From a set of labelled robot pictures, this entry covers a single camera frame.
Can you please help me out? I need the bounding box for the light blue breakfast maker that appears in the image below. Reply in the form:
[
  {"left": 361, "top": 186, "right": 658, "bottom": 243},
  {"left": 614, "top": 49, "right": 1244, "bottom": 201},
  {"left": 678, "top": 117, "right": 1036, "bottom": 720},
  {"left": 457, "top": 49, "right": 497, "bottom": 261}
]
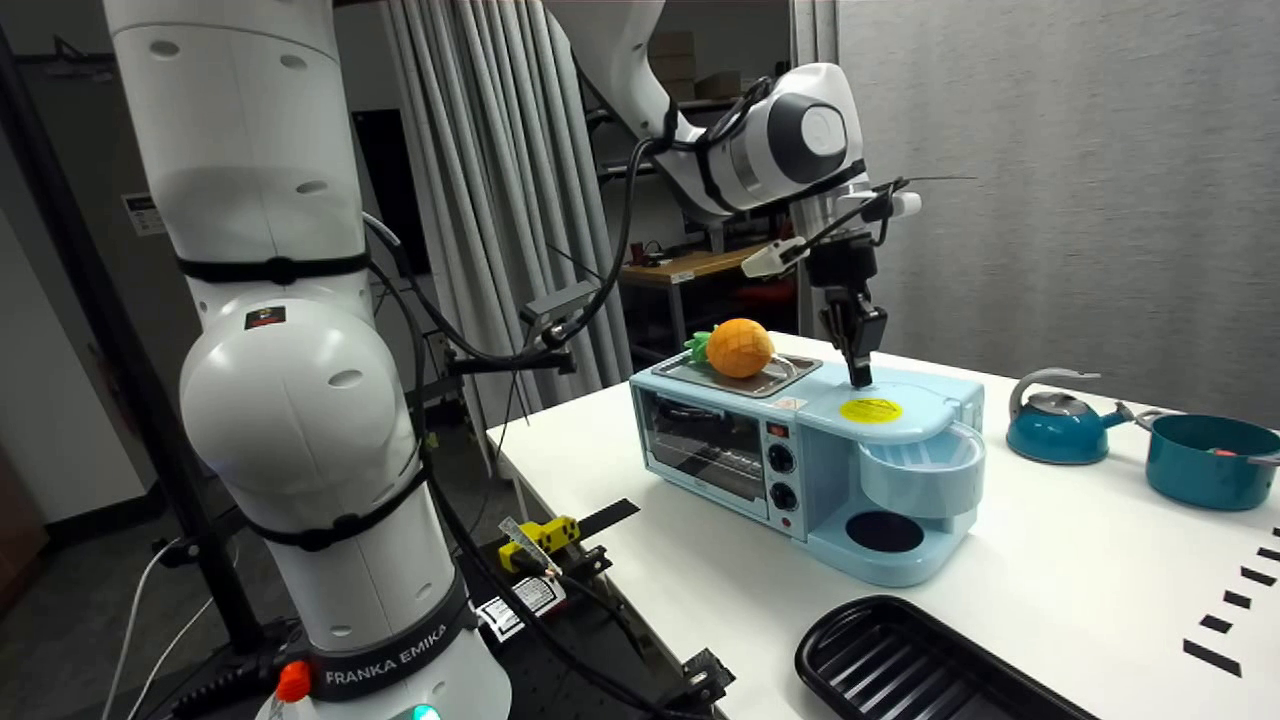
[{"left": 626, "top": 351, "right": 985, "bottom": 590}]

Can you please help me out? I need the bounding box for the black ridged tray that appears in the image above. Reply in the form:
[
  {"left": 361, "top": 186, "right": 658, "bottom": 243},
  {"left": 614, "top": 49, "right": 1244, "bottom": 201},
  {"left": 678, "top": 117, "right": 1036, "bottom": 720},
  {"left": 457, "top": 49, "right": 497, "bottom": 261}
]
[{"left": 792, "top": 597, "right": 1094, "bottom": 720}]

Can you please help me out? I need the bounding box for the wooden background table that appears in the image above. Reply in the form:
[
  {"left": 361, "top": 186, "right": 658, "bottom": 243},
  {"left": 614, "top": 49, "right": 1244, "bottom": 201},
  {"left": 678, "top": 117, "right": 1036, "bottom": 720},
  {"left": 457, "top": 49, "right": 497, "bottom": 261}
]
[{"left": 619, "top": 251, "right": 747, "bottom": 356}]

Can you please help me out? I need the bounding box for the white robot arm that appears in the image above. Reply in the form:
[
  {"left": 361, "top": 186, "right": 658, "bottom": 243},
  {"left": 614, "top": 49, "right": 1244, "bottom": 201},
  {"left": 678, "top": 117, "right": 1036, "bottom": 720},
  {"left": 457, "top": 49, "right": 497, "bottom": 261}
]
[{"left": 105, "top": 0, "right": 510, "bottom": 720}]

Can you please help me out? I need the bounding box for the teal pot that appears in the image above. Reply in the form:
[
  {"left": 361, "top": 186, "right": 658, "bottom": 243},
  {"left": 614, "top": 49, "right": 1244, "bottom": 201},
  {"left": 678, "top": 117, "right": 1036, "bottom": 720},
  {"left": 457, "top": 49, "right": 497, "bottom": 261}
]
[{"left": 1138, "top": 414, "right": 1280, "bottom": 514}]

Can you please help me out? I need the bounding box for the orange toy fruit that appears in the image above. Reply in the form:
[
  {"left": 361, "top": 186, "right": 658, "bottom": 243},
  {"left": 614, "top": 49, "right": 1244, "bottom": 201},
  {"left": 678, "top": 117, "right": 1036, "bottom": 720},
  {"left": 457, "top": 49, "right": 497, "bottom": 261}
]
[{"left": 686, "top": 316, "right": 770, "bottom": 381}]

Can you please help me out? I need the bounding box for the yellow black table clamp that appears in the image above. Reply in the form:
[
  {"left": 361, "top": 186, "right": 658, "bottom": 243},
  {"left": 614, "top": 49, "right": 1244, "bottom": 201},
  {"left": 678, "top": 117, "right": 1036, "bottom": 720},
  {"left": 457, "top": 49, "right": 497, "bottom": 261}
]
[{"left": 497, "top": 501, "right": 635, "bottom": 576}]

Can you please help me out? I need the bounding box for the teal kettle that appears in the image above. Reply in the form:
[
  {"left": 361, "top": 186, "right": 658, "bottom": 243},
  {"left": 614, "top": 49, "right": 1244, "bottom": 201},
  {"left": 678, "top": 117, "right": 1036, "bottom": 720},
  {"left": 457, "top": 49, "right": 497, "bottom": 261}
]
[{"left": 1005, "top": 369, "right": 1130, "bottom": 469}]

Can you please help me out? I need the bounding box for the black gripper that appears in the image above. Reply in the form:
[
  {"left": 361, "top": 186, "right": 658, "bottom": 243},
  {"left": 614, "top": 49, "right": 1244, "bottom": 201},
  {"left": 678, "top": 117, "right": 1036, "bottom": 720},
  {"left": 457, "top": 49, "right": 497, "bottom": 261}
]
[{"left": 804, "top": 243, "right": 889, "bottom": 389}]

